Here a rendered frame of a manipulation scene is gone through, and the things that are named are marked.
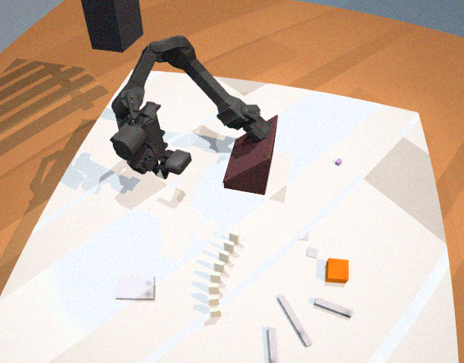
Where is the orange block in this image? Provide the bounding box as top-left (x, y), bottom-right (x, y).
top-left (325, 258), bottom-right (349, 284)

